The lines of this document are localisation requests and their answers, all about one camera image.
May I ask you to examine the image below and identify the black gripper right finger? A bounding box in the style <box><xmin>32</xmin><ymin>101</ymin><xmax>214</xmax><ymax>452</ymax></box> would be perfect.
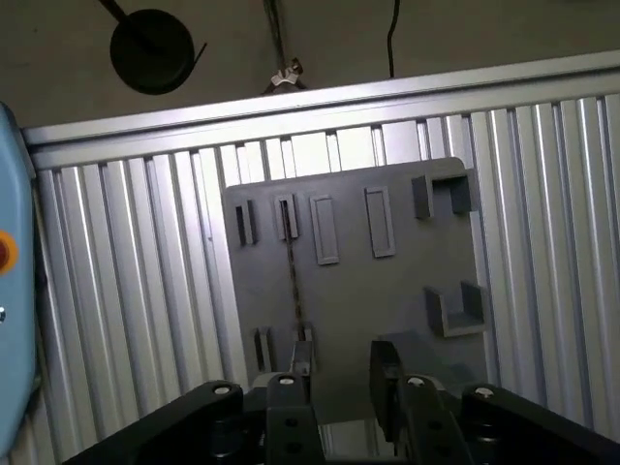
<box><xmin>369</xmin><ymin>340</ymin><xmax>620</xmax><ymax>465</ymax></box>

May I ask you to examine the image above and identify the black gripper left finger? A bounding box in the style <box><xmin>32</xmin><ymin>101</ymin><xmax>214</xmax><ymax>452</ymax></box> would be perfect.
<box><xmin>62</xmin><ymin>340</ymin><xmax>324</xmax><ymax>465</ymax></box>

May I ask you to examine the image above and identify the RAM stick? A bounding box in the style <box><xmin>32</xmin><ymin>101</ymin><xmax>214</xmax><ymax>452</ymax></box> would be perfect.
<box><xmin>282</xmin><ymin>198</ymin><xmax>311</xmax><ymax>343</ymax></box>

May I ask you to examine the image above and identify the grey parts rack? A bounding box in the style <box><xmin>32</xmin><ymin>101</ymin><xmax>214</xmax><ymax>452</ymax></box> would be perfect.
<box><xmin>220</xmin><ymin>157</ymin><xmax>490</xmax><ymax>422</ymax></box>

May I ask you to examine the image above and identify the pale blue teach pendant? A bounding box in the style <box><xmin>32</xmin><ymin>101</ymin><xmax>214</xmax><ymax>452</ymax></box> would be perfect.
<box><xmin>0</xmin><ymin>100</ymin><xmax>39</xmax><ymax>430</ymax></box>

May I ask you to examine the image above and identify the black round disc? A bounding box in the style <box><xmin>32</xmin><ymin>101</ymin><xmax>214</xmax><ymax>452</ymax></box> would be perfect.
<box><xmin>99</xmin><ymin>0</ymin><xmax>208</xmax><ymax>97</ymax></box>

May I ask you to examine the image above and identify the white cable clip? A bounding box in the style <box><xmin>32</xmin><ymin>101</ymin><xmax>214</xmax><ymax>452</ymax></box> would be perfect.
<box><xmin>263</xmin><ymin>56</ymin><xmax>307</xmax><ymax>96</ymax></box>

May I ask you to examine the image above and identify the thin black cable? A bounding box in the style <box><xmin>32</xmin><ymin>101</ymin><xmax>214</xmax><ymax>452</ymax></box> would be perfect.
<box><xmin>386</xmin><ymin>0</ymin><xmax>402</xmax><ymax>78</ymax></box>

